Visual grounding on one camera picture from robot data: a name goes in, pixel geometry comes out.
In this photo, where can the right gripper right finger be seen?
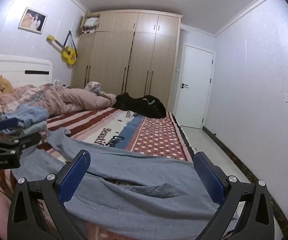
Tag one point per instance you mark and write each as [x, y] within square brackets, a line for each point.
[245, 210]

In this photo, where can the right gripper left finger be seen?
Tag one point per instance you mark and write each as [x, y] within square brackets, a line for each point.
[26, 220]

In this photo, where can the grey-blue fleece pants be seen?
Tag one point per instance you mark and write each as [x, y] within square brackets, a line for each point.
[136, 195]

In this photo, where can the black clothing pile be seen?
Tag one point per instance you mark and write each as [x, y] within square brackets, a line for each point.
[148, 106]

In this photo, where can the white bedroom door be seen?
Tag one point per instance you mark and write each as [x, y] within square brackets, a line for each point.
[196, 71]

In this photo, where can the orange plush toy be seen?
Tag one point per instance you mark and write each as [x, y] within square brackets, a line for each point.
[0, 87]

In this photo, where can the pink quilted duvet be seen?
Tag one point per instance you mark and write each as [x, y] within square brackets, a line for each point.
[56, 99]

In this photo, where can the striped Coke Beautiful blanket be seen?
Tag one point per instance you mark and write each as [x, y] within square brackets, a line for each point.
[112, 128]

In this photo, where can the white bed headboard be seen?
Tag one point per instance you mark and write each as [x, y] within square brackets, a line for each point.
[21, 70]

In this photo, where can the yellow ukulele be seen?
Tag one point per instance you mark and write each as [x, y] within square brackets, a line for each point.
[68, 53]

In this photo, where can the beige wooden wardrobe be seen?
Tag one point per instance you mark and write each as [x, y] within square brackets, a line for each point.
[130, 50]

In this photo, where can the framed wall photo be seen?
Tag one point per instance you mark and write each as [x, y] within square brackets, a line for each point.
[32, 21]

